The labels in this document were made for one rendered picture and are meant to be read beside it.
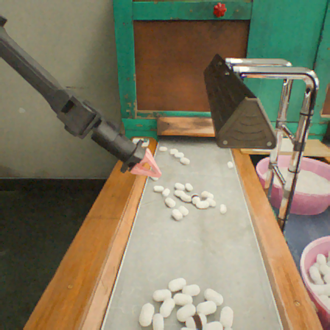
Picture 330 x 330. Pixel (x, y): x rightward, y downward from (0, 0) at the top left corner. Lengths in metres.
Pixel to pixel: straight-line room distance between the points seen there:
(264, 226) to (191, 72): 0.68
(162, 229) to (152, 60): 0.69
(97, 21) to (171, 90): 0.96
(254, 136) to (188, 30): 0.81
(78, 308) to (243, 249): 0.36
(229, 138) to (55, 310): 0.40
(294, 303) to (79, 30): 1.85
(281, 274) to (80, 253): 0.40
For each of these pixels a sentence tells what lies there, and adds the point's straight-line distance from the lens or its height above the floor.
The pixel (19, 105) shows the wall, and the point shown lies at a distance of 2.27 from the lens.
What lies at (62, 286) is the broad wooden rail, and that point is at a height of 0.76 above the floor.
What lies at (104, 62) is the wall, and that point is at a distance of 2.02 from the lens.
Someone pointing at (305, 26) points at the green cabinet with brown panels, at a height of 1.19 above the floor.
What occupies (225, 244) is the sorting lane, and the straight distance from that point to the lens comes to 0.69.
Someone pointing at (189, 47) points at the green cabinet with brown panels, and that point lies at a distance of 1.16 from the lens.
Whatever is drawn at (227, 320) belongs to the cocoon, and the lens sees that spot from 0.54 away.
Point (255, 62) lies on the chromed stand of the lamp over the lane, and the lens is 0.75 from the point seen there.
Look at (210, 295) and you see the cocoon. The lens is 0.56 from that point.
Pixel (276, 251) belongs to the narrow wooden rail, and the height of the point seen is 0.76.
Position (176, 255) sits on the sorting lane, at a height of 0.74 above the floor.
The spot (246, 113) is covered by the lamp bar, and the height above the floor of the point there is 1.09.
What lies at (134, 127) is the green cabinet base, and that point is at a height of 0.80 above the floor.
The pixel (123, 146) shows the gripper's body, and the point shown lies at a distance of 0.71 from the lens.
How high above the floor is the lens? 1.19
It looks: 26 degrees down
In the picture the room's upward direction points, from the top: straight up
